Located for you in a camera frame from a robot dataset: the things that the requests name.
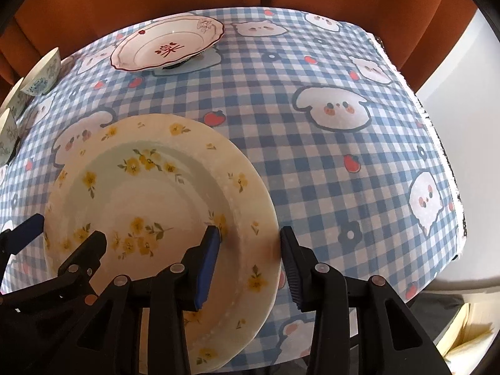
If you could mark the blue checkered cartoon tablecloth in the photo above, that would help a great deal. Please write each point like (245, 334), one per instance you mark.
(312, 156)

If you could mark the cardboard box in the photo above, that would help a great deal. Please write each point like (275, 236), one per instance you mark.
(466, 332)

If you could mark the orange curtain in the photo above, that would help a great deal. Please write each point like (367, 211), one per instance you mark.
(117, 0)

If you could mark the yellow floral plate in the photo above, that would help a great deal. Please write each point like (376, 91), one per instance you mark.
(164, 199)

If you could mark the white blue floral bowl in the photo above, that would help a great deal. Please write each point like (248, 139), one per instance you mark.
(43, 72)
(15, 101)
(6, 136)

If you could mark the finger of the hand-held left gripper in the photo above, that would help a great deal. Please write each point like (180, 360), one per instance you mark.
(88, 252)
(23, 234)

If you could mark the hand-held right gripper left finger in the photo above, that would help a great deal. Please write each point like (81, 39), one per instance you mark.
(209, 259)

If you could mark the red rimmed floral plate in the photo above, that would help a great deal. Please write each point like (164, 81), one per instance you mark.
(156, 43)

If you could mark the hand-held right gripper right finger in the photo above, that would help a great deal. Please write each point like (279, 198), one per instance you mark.
(293, 277)

